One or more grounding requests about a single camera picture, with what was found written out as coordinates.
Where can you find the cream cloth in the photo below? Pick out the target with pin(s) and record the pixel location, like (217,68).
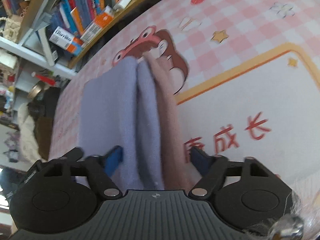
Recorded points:
(27,135)

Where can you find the cream pearl handbag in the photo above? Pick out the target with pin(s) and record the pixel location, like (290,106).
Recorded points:
(11,27)

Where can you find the orange and white carton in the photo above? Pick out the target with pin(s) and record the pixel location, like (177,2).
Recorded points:
(97,23)

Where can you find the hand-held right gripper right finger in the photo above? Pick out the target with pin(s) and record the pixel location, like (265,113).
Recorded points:
(200,161)

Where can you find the fluffy pale garment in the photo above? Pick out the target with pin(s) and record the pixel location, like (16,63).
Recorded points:
(310,205)

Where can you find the shiny metal button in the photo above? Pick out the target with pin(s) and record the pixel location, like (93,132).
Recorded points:
(287,227)

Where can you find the brown and purple sweater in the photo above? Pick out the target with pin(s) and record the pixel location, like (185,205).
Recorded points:
(107,105)

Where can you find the brass bowl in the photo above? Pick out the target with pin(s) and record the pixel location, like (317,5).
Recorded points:
(37,89)

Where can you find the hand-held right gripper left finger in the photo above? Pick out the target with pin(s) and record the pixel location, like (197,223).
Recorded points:
(113,161)

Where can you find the white power adapter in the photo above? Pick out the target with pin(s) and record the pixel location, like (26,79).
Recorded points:
(122,2)

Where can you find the black box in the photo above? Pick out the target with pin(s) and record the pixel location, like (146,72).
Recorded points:
(53,97)

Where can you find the pink checked printed table mat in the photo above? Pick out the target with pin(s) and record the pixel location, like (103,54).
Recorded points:
(250,92)

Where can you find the white and wood bookshelf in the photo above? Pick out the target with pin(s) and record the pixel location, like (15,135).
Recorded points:
(37,10)

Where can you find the white blue orange carton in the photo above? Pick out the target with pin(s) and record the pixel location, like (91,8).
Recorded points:
(62,38)

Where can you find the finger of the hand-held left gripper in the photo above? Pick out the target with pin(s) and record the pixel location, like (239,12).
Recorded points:
(72,154)

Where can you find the row of colourful books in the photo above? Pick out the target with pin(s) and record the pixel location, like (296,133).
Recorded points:
(85,5)

